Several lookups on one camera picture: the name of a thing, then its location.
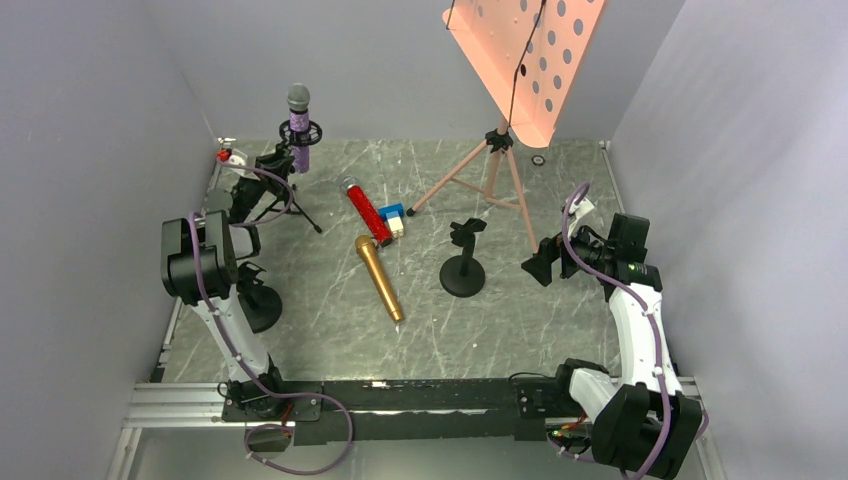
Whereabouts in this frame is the black tripod shock-mount stand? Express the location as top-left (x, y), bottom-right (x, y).
top-left (250, 117), bottom-right (325, 235)

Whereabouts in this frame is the purple glitter microphone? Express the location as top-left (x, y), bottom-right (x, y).
top-left (287, 83), bottom-right (310, 174)

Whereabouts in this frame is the red glitter microphone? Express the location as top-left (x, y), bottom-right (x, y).
top-left (340, 175), bottom-right (394, 247)

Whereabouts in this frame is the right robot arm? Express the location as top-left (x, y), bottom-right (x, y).
top-left (522, 213), bottom-right (704, 479)

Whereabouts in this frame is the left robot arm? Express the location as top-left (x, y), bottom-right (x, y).
top-left (160, 210), bottom-right (293, 404)

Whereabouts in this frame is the black round-base mic stand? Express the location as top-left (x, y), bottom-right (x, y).
top-left (439, 218), bottom-right (487, 298)

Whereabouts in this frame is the pink music stand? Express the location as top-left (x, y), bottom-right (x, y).
top-left (406, 0), bottom-right (606, 252)

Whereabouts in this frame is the gold microphone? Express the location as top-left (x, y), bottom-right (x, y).
top-left (354, 235), bottom-right (405, 324)

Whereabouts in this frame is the blue white toy block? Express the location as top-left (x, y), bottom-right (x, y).
top-left (378, 203), bottom-right (406, 239)

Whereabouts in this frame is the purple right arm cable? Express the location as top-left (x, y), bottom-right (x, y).
top-left (546, 182), bottom-right (710, 480)

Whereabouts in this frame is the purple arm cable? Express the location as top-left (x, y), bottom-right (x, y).
top-left (187, 158), bottom-right (356, 478)
top-left (546, 182), bottom-right (710, 480)

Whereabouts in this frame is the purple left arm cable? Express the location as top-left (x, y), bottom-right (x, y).
top-left (187, 158), bottom-right (356, 478)

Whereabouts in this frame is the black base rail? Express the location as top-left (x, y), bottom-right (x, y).
top-left (220, 375), bottom-right (582, 446)

